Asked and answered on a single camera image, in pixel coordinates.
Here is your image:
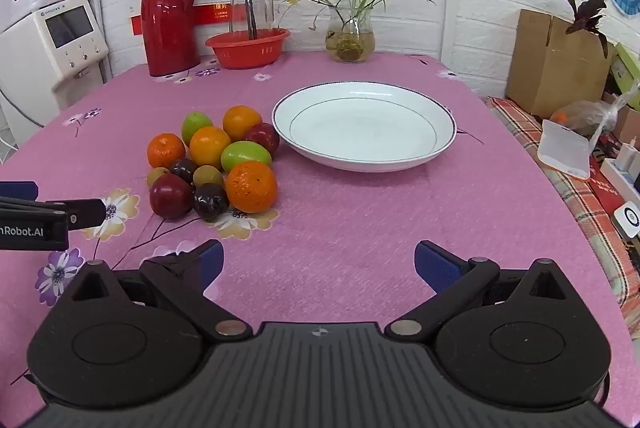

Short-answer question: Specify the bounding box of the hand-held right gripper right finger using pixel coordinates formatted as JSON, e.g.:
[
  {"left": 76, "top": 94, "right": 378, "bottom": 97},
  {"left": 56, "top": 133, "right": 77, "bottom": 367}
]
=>
[{"left": 384, "top": 241, "right": 583, "bottom": 343}]

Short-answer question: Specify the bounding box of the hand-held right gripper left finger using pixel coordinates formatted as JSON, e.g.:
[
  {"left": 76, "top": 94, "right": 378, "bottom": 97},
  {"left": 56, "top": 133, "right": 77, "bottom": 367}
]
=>
[{"left": 65, "top": 239, "right": 253, "bottom": 342}]

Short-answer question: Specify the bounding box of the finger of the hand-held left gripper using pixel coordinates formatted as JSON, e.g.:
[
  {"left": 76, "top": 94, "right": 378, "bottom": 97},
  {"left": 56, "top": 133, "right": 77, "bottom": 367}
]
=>
[
  {"left": 0, "top": 181, "right": 40, "bottom": 202},
  {"left": 0, "top": 196, "right": 107, "bottom": 231}
]

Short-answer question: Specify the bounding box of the dark purple plum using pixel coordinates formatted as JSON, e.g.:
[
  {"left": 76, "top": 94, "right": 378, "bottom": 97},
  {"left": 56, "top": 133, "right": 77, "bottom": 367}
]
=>
[
  {"left": 168, "top": 158, "right": 199, "bottom": 184},
  {"left": 192, "top": 182, "right": 231, "bottom": 222}
]

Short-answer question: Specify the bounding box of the red plum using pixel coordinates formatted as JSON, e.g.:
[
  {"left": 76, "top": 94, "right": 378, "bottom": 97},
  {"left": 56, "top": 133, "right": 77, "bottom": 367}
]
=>
[{"left": 149, "top": 173, "right": 195, "bottom": 220}]

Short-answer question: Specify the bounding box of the olive green kiwi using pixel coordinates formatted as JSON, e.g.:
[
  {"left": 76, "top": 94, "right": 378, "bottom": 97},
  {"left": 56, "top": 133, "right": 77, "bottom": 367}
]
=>
[
  {"left": 146, "top": 167, "right": 171, "bottom": 189},
  {"left": 193, "top": 165, "right": 225, "bottom": 189}
]

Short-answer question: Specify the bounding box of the small dimpled tangerine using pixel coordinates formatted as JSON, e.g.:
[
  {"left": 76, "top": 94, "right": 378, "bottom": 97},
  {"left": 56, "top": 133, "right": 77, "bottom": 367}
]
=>
[{"left": 147, "top": 133, "right": 187, "bottom": 169}]

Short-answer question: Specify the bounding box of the round green lime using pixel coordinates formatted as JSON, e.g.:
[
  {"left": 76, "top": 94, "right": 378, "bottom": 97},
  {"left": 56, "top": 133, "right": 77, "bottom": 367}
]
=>
[{"left": 181, "top": 111, "right": 214, "bottom": 146}]

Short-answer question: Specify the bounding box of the white porcelain plate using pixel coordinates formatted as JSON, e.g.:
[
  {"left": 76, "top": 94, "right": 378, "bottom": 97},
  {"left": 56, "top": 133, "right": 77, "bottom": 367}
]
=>
[{"left": 271, "top": 82, "right": 457, "bottom": 172}]

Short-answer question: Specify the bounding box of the large dimpled tangerine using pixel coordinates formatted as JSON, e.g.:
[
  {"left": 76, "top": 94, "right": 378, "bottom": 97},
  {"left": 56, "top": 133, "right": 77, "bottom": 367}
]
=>
[{"left": 224, "top": 161, "right": 279, "bottom": 214}]

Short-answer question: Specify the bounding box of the pink floral tablecloth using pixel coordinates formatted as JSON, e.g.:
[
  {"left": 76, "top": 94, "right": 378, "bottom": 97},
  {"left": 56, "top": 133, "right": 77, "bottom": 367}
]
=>
[{"left": 0, "top": 52, "right": 633, "bottom": 428}]

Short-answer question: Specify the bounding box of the oval green mango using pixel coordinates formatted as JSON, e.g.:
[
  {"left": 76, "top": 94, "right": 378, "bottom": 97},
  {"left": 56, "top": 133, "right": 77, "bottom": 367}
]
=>
[{"left": 220, "top": 141, "right": 273, "bottom": 174}]

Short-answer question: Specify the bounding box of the smooth orange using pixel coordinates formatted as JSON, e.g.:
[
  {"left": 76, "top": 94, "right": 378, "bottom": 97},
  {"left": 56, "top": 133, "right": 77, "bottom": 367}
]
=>
[
  {"left": 222, "top": 105, "right": 263, "bottom": 141},
  {"left": 189, "top": 126, "right": 232, "bottom": 169}
]

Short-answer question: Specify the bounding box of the white water dispenser with screen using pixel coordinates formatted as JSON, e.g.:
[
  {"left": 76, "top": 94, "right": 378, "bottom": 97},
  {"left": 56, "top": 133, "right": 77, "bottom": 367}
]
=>
[{"left": 0, "top": 0, "right": 111, "bottom": 129}]

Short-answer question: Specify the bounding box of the red apple on table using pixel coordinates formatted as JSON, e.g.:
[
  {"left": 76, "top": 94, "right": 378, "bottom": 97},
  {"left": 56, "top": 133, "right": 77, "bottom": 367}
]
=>
[{"left": 244, "top": 123, "right": 281, "bottom": 157}]

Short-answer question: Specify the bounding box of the plaid blanket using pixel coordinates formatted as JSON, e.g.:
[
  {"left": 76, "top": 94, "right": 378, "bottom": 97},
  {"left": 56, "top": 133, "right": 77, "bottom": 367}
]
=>
[{"left": 487, "top": 96, "right": 640, "bottom": 324}]

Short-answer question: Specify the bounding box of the white plastic container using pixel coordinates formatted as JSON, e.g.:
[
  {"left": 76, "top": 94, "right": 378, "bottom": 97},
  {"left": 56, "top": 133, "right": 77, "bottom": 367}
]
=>
[{"left": 539, "top": 119, "right": 592, "bottom": 180}]

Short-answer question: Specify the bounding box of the white round device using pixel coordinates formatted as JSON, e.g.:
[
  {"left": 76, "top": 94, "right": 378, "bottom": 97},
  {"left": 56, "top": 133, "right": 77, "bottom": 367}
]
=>
[{"left": 611, "top": 202, "right": 640, "bottom": 239}]

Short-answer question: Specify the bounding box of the white power strip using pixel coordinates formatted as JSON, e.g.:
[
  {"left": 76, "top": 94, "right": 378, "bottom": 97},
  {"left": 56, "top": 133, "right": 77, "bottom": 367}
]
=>
[{"left": 600, "top": 158, "right": 640, "bottom": 204}]

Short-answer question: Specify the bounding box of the red plastic basin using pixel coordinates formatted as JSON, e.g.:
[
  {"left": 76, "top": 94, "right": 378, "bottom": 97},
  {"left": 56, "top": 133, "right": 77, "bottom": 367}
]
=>
[{"left": 205, "top": 28, "right": 291, "bottom": 70}]

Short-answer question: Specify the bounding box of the clear plastic bag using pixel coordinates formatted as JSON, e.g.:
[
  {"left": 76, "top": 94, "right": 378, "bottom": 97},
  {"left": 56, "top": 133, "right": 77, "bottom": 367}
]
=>
[{"left": 549, "top": 88, "right": 640, "bottom": 144}]

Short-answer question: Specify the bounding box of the red thermos jug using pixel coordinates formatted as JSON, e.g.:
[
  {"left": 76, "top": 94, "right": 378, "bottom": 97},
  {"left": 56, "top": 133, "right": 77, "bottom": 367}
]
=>
[{"left": 140, "top": 0, "right": 201, "bottom": 78}]

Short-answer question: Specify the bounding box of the white charger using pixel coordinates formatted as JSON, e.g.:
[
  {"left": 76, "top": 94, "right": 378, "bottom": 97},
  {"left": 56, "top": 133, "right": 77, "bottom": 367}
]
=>
[{"left": 616, "top": 135, "right": 638, "bottom": 171}]

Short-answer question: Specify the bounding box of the cardboard box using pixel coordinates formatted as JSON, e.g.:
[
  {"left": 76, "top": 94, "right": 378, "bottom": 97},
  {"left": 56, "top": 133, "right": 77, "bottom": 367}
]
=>
[{"left": 506, "top": 8, "right": 617, "bottom": 119}]

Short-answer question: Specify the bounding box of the glass vase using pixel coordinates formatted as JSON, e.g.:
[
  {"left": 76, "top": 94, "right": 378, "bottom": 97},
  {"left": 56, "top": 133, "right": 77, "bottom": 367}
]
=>
[{"left": 325, "top": 16, "right": 376, "bottom": 63}]

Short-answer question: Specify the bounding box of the black stirring stick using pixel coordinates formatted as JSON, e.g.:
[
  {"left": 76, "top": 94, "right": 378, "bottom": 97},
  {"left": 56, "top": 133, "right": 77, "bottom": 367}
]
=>
[{"left": 242, "top": 0, "right": 258, "bottom": 42}]

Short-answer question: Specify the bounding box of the green box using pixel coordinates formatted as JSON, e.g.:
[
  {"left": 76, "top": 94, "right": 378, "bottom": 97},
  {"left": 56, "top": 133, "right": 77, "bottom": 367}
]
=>
[{"left": 609, "top": 42, "right": 640, "bottom": 96}]

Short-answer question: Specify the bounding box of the purple leaf plant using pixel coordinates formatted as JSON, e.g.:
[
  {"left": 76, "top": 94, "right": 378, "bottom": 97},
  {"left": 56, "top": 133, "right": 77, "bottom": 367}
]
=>
[{"left": 552, "top": 0, "right": 612, "bottom": 58}]

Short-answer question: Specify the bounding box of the grey cable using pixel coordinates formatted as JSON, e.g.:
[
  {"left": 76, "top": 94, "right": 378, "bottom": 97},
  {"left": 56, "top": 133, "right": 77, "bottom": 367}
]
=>
[{"left": 0, "top": 87, "right": 46, "bottom": 129}]

